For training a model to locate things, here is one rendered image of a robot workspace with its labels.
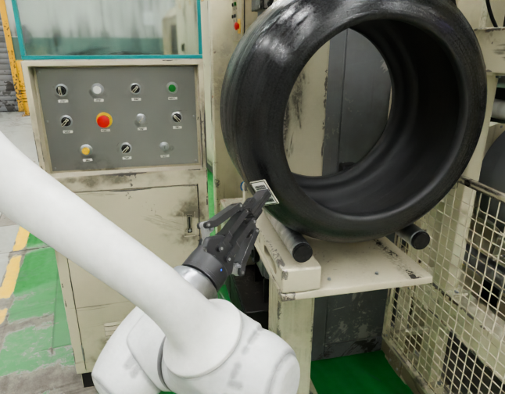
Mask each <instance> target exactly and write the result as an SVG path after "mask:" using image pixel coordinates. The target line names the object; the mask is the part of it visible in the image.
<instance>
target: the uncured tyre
mask: <svg viewBox="0 0 505 394"><path fill-rule="evenodd" d="M348 28H349V29H352V30H354V31H356V32H358V33H360V34H362V35H363V36H364V37H365V38H367V39H368V40H369V41H370V42H371V43H372V44H373V45H374V46H375V47H376V49H377V50H378V51H379V52H380V53H381V56H382V57H383V59H384V61H385V64H386V66H387V68H388V71H389V76H390V79H391V85H392V103H391V109H390V113H389V118H388V120H387V123H386V125H385V128H384V130H383V132H382V134H381V136H380V138H379V139H378V141H377V142H376V143H375V145H374V146H373V148H372V149H371V150H370V151H369V152H368V153H367V154H366V155H365V156H364V157H363V158H362V159H360V160H359V161H358V162H357V163H355V164H353V165H352V166H351V167H348V168H346V169H344V170H342V171H339V172H338V173H335V174H329V175H324V176H306V175H301V174H296V173H293V172H291V170H290V168H289V165H288V161H287V159H286V155H285V147H284V139H283V126H284V118H285V110H286V106H287V103H288V98H289V96H290V93H291V91H292V88H293V86H294V83H295V81H296V79H297V78H298V76H299V74H300V73H301V71H302V69H303V67H304V66H305V65H306V64H307V62H308V61H309V60H310V58H311V57H312V56H313V55H314V54H315V52H316V51H317V50H318V49H319V48H320V47H322V46H323V45H324V44H325V43H326V42H327V41H329V40H330V39H332V38H333V37H334V36H335V35H337V34H339V33H340V32H342V31H344V30H346V29H348ZM486 104H487V76H486V69H485V61H484V58H483V54H482V50H481V47H480V44H479V42H478V39H477V37H476V35H475V33H474V31H473V29H472V27H471V25H470V24H469V22H468V21H467V19H466V17H465V16H464V14H463V13H462V12H461V11H460V10H459V9H458V8H457V6H456V5H455V4H454V3H453V2H452V1H451V0H277V1H276V2H275V3H274V4H272V5H271V6H270V7H268V8H267V9H266V10H265V11H263V12H262V13H261V14H260V15H259V16H258V17H257V18H256V19H255V20H254V22H253V23H252V24H251V25H250V26H249V28H248V29H247V31H246V32H245V33H244V34H243V36H242V38H241V39H240V41H239V42H238V44H237V46H236V48H235V50H234V51H233V54H232V56H231V58H230V61H229V63H228V65H227V69H226V72H225V75H224V80H223V84H222V88H221V94H220V124H221V130H222V134H223V138H224V143H225V146H226V149H227V152H228V154H229V156H230V158H231V161H232V163H233V164H234V166H235V168H236V170H237V171H238V173H239V174H240V176H241V178H242V180H243V181H244V182H245V184H246V186H247V187H248V189H249V190H250V192H251V193H252V195H254V194H255V193H256V192H255V191H254V189H253V187H252V185H251V184H250V182H253V181H260V180H265V181H266V182H267V184H268V185H269V187H270V189H271V191H272V192H273V193H274V195H275V197H276V199H277V200H278V202H279V203H278V204H272V205H266V206H263V208H264V209H265V210H266V211H267V212H268V213H269V214H270V215H271V216H272V217H273V218H274V219H276V220H277V221H279V222H280V223H282V224H283V225H285V226H286V227H289V228H291V229H292V230H294V231H297V232H299V233H301V234H303V235H306V236H309V237H311V238H315V239H319V240H322V241H326V242H338V243H354V242H365V241H370V240H374V239H377V238H382V237H385V236H387V235H390V234H393V233H395V232H397V231H399V230H402V229H404V228H405V227H407V226H409V225H411V224H412V223H414V222H415V221H417V220H419V219H420V218H422V217H423V216H424V215H425V214H426V213H428V212H429V211H430V210H432V209H433V208H434V207H435V206H436V205H437V204H438V203H439V202H440V201H441V200H442V199H443V198H444V197H445V196H446V195H447V194H448V193H449V191H450V190H451V189H452V188H453V186H454V185H455V184H456V183H457V181H458V180H459V178H460V176H461V175H462V173H463V172H464V170H465V169H466V167H467V165H468V164H469V162H470V160H471V157H472V156H473V153H474V151H475V148H476V146H477V144H478V140H479V138H480V135H481V132H482V127H483V124H484V119H485V111H486Z"/></svg>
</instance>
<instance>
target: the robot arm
mask: <svg viewBox="0 0 505 394"><path fill-rule="evenodd" d="M270 197H271V193H270V191H269V190H268V189H264V190H259V191H256V193H255V194H254V196H253V197H250V198H247V200H245V201H244V203H243V204H242V203H241V202H238V203H232V204H230V205H229V206H227V207H226V208H224V209H223V210H221V211H220V212H219V213H217V214H216V215H214V216H213V217H211V218H210V219H208V220H207V221H203V222H198V223H197V228H198V229H201V234H202V238H201V239H200V240H199V244H198V246H197V248H196V249H195V250H194V251H193V252H192V253H191V254H190V255H189V256H188V258H187V259H186V260H185V261H184V262H183V263H182V265H181V266H176V267H174V268H172V267H170V266H169V265H168V264H167V263H165V262H164V261H163V260H161V259H160V258H159V257H158V256H157V255H155V254H154V253H152V252H151V251H150V250H148V249H147V248H146V247H144V246H143V245H142V244H141V243H139V242H138V241H136V240H135V239H134V238H132V237H131V236H130V235H129V234H128V233H126V232H125V231H123V230H122V229H121V228H119V227H118V226H116V225H115V224H114V223H113V222H112V221H110V220H109V219H107V218H106V217H104V216H103V215H102V214H101V213H100V212H98V211H97V210H95V209H94V208H93V207H91V206H90V205H88V204H87V203H86V202H85V201H84V200H83V199H81V198H80V197H78V196H77V195H75V194H74V193H73V192H72V191H71V190H69V189H68V188H66V187H65V186H64V185H62V184H61V183H59V182H58V181H57V180H56V179H55V178H54V177H52V176H51V175H49V174H48V173H46V172H45V171H44V170H42V169H41V168H40V167H39V166H38V165H37V164H36V163H34V162H33V161H32V160H30V159H29V158H28V157H27V156H25V155H24V154H23V153H22V152H21V151H20V150H19V149H18V148H17V147H16V146H15V145H14V144H13V143H12V142H11V141H10V140H9V139H8V138H7V137H6V136H5V135H4V134H3V133H2V132H1V131H0V213H2V214H4V215H5V216H6V217H8V218H9V219H10V220H12V221H14V222H15V223H16V224H18V225H20V226H21V227H22V228H24V229H25V230H27V231H29V232H30V233H31V234H32V235H34V236H35V237H37V238H39V239H40V240H42V241H43V242H44V243H46V244H47V245H49V246H51V247H52V248H53V249H55V250H56V251H57V252H59V253H61V254H62V255H64V256H65V257H66V258H68V259H69V260H71V261H73V262H74V263H75V264H77V265H78V266H79V267H81V268H83V269H84V270H86V271H87V272H88V273H90V274H92V275H93V276H95V277H96V278H98V279H99V280H100V281H102V282H103V283H105V284H106V285H108V286H109V287H110V288H112V289H114V290H115V291H117V292H118V293H120V294H121V295H122V296H123V297H125V298H126V299H128V300H129V301H131V302H132V303H133V304H134V305H135V306H136V307H135V308H134V309H133V310H132V311H131V312H130V313H129V314H128V315H127V317H126V318H125V319H124V320H123V321H122V323H121V324H120V325H119V327H118V328H117V329H116V330H115V331H114V333H113V334H112V336H111V337H110V339H109V341H108V342H107V343H106V345H105V347H104V348H103V350H102V351H101V353H100V355H99V357H98V359H97V361H96V363H95V366H94V368H93V371H92V373H91V376H92V380H93V383H94V385H95V388H96V389H97V391H98V393H99V394H159V393H160V392H161V391H163V392H175V393H177V394H296V393H297V390H298V387H299V378H300V368H299V362H298V360H297V358H296V354H295V352H294V350H293V349H292V348H291V347H290V346H289V344H288V343H287V342H285V341H284V340H283V339H282V338H280V337H279V336H278V335H276V334H275V333H273V332H272V331H268V330H267V329H264V328H262V326H261V324H260V323H258V322H256V321H254V320H253V319H252V318H250V317H248V316H246V315H245V314H244V313H243V312H242V311H240V310H239V309H237V308H236V307H235V306H234V305H233V304H232V303H230V302H228V301H227V300H223V299H218V294H217V293H218V292H219V290H220V288H221V287H222V285H223V284H224V282H225V281H226V280H227V276H229V275H232V276H244V275H245V266H246V263H247V261H248V258H249V255H250V253H251V252H252V249H253V246H254V244H255V242H256V239H257V236H258V234H259V232H260V230H259V228H257V227H256V220H257V219H258V218H259V216H260V214H261V213H262V212H263V210H262V208H263V206H264V204H265V203H266V202H267V200H268V199H269V198H270ZM230 217H231V218H230ZM228 218H230V219H229V220H228V222H227V223H226V224H225V225H224V226H223V228H222V229H221V230H220V231H219V232H217V233H216V234H215V235H213V236H210V233H211V232H212V231H214V229H215V227H217V226H219V225H220V224H222V223H223V222H225V220H227V219H228Z"/></svg>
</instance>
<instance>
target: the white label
mask: <svg viewBox="0 0 505 394"><path fill-rule="evenodd" d="M250 184H251V185H252V188H253V189H254V191H255V192H256V191H259V190H264V189H268V190H269V191H270V193H271V197H270V198H269V199H268V200H267V202H266V203H265V204H264V205H265V206H266V205H272V204H278V203H279V202H278V200H277V199H276V197H275V195H274V193H273V192H272V191H271V189H270V187H269V185H268V184H267V182H266V181H265V180H260V181H253V182H250Z"/></svg>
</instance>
